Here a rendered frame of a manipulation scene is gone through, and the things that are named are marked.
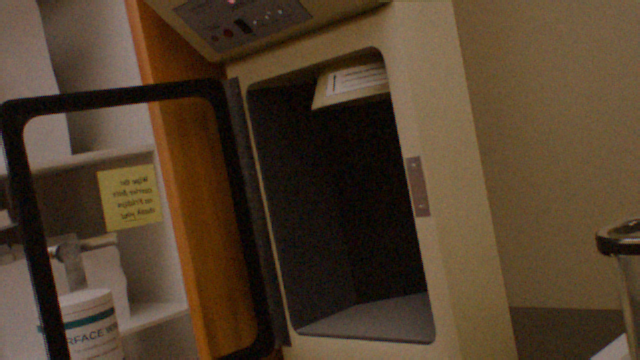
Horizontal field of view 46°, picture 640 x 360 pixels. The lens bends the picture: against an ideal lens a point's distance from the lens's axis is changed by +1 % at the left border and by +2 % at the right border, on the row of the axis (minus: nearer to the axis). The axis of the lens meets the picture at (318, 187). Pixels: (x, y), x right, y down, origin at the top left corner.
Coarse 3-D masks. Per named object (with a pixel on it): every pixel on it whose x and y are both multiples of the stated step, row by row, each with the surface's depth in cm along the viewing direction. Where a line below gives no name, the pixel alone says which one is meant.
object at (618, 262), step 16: (608, 224) 57; (624, 224) 57; (608, 240) 52; (624, 240) 51; (608, 256) 53; (624, 256) 51; (624, 272) 53; (624, 288) 53; (624, 304) 54; (624, 320) 54
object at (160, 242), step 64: (64, 128) 92; (128, 128) 96; (192, 128) 102; (64, 192) 91; (128, 192) 96; (192, 192) 101; (128, 256) 95; (192, 256) 100; (64, 320) 90; (128, 320) 94; (192, 320) 100; (256, 320) 105
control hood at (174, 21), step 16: (144, 0) 98; (160, 0) 97; (176, 0) 96; (304, 0) 87; (320, 0) 86; (336, 0) 85; (352, 0) 84; (368, 0) 83; (384, 0) 83; (176, 16) 99; (320, 16) 88; (336, 16) 87; (192, 32) 100; (288, 32) 93; (304, 32) 94; (208, 48) 102; (240, 48) 99; (256, 48) 99
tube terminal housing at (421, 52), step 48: (432, 0) 89; (288, 48) 97; (336, 48) 91; (384, 48) 86; (432, 48) 88; (432, 96) 87; (432, 144) 86; (432, 192) 85; (480, 192) 92; (432, 240) 86; (480, 240) 91; (432, 288) 87; (480, 288) 90; (480, 336) 89
